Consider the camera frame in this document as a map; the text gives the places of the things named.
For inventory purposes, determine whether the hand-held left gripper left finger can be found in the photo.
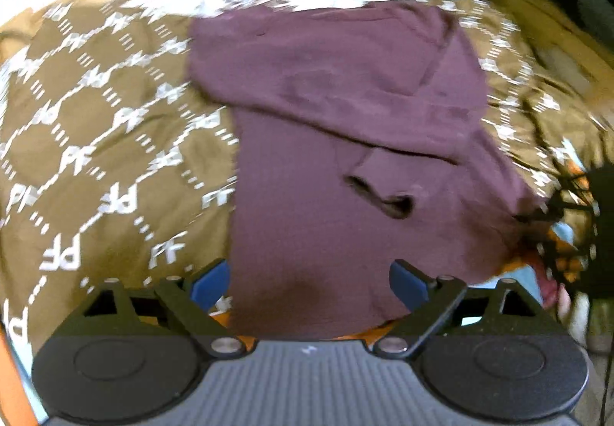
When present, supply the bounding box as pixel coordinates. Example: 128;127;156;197
77;258;246;357

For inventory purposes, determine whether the brown patterned blanket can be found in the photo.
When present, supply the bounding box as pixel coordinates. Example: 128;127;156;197
0;0;614;426

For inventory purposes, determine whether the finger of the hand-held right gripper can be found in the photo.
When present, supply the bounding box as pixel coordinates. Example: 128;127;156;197
515;193;596;228

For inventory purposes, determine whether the maroon long-sleeve shirt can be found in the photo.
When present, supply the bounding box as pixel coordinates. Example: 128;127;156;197
186;2;552;341

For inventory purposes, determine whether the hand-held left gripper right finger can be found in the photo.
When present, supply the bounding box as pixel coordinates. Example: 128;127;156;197
374;259;540;357

